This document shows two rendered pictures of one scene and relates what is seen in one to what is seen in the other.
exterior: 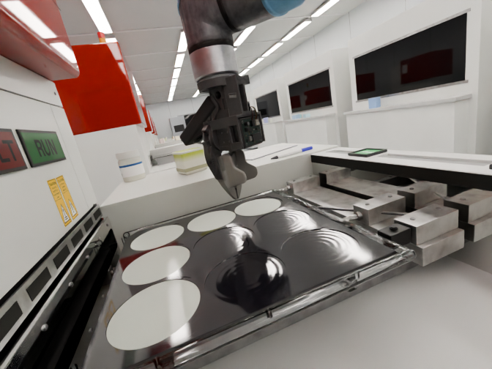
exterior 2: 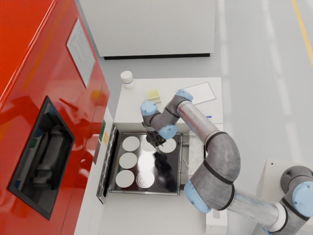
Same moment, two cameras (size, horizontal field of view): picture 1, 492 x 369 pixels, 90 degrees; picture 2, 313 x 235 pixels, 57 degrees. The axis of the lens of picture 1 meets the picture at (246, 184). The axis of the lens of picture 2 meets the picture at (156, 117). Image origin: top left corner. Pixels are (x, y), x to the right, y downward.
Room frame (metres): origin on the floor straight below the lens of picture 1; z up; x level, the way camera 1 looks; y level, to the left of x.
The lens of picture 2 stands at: (-0.25, -0.45, 2.29)
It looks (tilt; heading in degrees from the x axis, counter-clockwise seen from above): 52 degrees down; 32
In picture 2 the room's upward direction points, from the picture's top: 12 degrees counter-clockwise
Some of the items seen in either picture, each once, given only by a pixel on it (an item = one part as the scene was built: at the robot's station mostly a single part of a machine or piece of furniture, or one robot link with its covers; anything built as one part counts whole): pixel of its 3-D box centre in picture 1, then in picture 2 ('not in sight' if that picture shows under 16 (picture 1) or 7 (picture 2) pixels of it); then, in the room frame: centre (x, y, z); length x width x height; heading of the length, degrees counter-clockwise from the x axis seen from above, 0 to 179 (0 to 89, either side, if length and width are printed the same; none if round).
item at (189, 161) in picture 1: (189, 160); (153, 96); (0.73, 0.15, 1.00); 0.07 x 0.07 x 0.07; 33
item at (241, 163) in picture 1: (244, 173); not in sight; (0.45, 0.00, 0.99); 0.06 x 0.03 x 0.09; 52
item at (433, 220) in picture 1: (425, 222); not in sight; (0.31, -0.24, 0.89); 0.08 x 0.03 x 0.03; 106
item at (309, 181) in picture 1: (303, 183); (196, 134); (0.62, -0.15, 0.89); 0.08 x 0.03 x 0.03; 106
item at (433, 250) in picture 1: (348, 211); (196, 162); (0.46, -0.20, 0.87); 0.36 x 0.08 x 0.03; 16
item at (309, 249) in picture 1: (224, 241); (147, 161); (0.37, 0.05, 0.90); 0.34 x 0.34 x 0.01; 16
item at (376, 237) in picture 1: (317, 211); (180, 162); (0.42, -0.12, 0.90); 0.38 x 0.01 x 0.01; 16
